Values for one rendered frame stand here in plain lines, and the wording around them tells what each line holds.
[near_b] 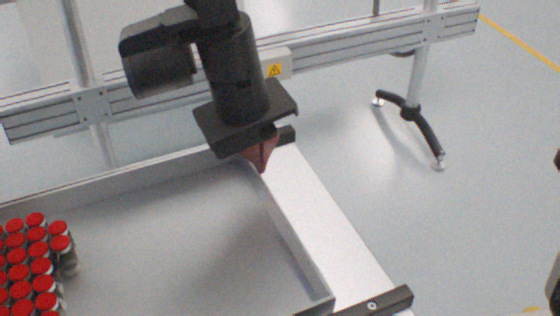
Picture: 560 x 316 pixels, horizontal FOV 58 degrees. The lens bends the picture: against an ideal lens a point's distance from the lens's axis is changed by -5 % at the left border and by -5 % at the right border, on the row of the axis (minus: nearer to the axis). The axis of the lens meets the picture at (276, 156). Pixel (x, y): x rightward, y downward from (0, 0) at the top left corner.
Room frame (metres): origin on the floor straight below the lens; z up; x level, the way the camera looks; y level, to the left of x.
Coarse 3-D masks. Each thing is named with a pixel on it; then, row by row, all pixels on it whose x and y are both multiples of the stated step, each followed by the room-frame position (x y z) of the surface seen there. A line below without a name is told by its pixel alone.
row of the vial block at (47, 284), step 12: (36, 216) 0.37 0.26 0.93; (36, 228) 0.35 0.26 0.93; (36, 240) 0.34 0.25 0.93; (48, 240) 0.35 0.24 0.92; (36, 252) 0.32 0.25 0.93; (48, 252) 0.33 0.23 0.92; (36, 264) 0.31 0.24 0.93; (48, 264) 0.31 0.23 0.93; (36, 276) 0.30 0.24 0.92; (48, 276) 0.29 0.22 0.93; (36, 288) 0.28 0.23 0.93; (48, 288) 0.28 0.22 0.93; (60, 288) 0.31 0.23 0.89; (36, 300) 0.27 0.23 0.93; (48, 300) 0.27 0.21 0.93; (60, 300) 0.28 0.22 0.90; (48, 312) 0.25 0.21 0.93; (60, 312) 0.26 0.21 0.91
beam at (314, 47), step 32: (448, 0) 1.74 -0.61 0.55; (288, 32) 1.48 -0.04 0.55; (320, 32) 1.48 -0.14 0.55; (352, 32) 1.50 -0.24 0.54; (384, 32) 1.55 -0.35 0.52; (416, 32) 1.61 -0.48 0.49; (448, 32) 1.66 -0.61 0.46; (320, 64) 1.46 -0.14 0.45; (0, 96) 1.15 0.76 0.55; (32, 96) 1.14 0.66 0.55; (64, 96) 1.15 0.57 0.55; (96, 96) 1.18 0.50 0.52; (128, 96) 1.22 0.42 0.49; (160, 96) 1.25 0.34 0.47; (192, 96) 1.29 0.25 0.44; (32, 128) 1.10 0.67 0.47; (64, 128) 1.14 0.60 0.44
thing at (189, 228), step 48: (48, 192) 0.42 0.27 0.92; (96, 192) 0.44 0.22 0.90; (144, 192) 0.46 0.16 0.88; (192, 192) 0.46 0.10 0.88; (240, 192) 0.46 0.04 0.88; (96, 240) 0.38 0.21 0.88; (144, 240) 0.38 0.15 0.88; (192, 240) 0.38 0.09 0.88; (240, 240) 0.38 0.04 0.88; (288, 240) 0.37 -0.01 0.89; (96, 288) 0.31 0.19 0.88; (144, 288) 0.31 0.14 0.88; (192, 288) 0.32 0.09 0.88; (240, 288) 0.32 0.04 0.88; (288, 288) 0.32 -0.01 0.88
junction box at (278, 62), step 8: (280, 48) 1.39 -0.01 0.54; (288, 48) 1.39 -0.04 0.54; (264, 56) 1.34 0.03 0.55; (272, 56) 1.34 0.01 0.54; (280, 56) 1.35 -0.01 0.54; (288, 56) 1.36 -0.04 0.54; (264, 64) 1.33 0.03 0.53; (272, 64) 1.34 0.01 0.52; (280, 64) 1.34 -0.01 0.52; (288, 64) 1.36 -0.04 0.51; (264, 72) 1.33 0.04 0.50; (272, 72) 1.34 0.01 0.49; (280, 72) 1.35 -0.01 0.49; (288, 72) 1.36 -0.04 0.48; (280, 80) 1.35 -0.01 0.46
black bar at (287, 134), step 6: (282, 126) 0.56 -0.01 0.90; (288, 126) 0.56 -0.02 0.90; (282, 132) 0.55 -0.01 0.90; (288, 132) 0.55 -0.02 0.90; (294, 132) 0.55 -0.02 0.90; (282, 138) 0.55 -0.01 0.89; (288, 138) 0.55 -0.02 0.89; (294, 138) 0.55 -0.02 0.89; (276, 144) 0.54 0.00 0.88; (150, 162) 0.49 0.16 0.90; (126, 168) 0.48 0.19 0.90; (108, 174) 0.47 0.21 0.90; (84, 180) 0.46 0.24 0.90; (66, 186) 0.45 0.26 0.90; (42, 192) 0.44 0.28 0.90; (18, 198) 0.43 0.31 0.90; (0, 204) 0.42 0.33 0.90
